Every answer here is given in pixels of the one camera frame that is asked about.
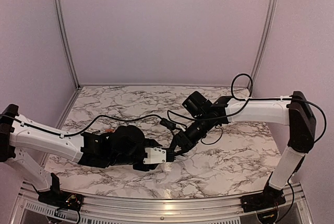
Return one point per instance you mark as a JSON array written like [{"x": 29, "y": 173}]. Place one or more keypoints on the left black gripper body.
[{"x": 127, "y": 160}]

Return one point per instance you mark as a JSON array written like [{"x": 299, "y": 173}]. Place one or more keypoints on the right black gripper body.
[{"x": 195, "y": 137}]

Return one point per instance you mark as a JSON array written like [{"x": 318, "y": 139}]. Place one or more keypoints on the white remote control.
[{"x": 177, "y": 163}]

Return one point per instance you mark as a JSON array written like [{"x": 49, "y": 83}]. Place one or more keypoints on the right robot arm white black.
[{"x": 292, "y": 111}]

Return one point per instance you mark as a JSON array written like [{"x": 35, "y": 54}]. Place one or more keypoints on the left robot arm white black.
[{"x": 127, "y": 145}]

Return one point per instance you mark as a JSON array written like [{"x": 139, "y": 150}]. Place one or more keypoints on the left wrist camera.
[{"x": 157, "y": 155}]

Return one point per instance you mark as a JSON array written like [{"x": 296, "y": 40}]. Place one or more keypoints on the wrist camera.
[
  {"x": 157, "y": 155},
  {"x": 172, "y": 125}
]

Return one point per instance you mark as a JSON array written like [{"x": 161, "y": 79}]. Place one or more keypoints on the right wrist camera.
[{"x": 172, "y": 125}]

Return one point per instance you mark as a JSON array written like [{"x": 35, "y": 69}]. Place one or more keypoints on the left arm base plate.
[{"x": 63, "y": 200}]

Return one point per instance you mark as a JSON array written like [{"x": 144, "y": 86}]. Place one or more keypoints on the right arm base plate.
[{"x": 260, "y": 201}]

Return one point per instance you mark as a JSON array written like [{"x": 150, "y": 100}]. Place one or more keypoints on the front aluminium rail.
[{"x": 108, "y": 209}]

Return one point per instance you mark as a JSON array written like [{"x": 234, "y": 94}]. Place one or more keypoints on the right aluminium frame post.
[{"x": 271, "y": 9}]

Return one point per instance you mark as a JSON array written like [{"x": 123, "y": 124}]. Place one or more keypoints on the aluminium frame post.
[
  {"x": 65, "y": 43},
  {"x": 271, "y": 9}
]

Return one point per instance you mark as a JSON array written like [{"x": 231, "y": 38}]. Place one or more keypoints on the left aluminium frame post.
[{"x": 65, "y": 43}]

